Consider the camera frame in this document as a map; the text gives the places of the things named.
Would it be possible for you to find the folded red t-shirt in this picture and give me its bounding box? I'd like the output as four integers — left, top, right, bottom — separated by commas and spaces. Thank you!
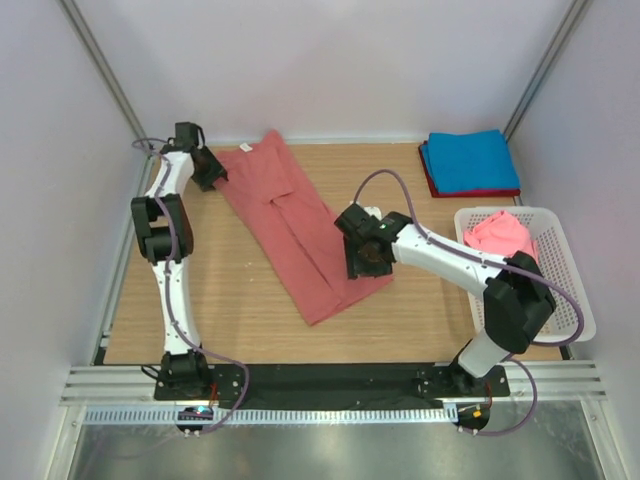
418, 141, 521, 198

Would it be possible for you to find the folded blue t-shirt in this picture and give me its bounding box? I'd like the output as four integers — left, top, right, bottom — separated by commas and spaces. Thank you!
426, 129, 520, 194

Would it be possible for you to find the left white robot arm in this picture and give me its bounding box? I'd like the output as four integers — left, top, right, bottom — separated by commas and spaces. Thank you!
130, 121, 228, 400

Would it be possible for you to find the white plastic basket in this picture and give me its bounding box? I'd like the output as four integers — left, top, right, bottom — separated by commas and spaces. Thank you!
454, 206, 596, 343

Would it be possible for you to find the bright pink t-shirt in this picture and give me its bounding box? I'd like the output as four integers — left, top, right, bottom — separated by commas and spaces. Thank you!
463, 210, 539, 261

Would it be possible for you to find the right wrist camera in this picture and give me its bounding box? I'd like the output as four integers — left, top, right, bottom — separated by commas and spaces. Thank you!
363, 206, 383, 220

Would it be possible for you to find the aluminium frame rail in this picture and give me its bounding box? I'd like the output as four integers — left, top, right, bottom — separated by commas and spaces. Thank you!
59, 360, 606, 406

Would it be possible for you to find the salmon pink t-shirt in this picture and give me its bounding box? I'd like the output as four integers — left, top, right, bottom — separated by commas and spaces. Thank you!
214, 130, 393, 325

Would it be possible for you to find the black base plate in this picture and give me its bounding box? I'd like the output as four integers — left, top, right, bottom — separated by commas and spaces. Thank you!
154, 363, 510, 408

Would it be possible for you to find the white slotted cable duct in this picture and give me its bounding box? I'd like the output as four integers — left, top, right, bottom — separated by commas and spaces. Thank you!
84, 405, 458, 427

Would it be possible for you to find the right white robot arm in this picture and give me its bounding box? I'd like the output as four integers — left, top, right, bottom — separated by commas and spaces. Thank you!
334, 203, 556, 396

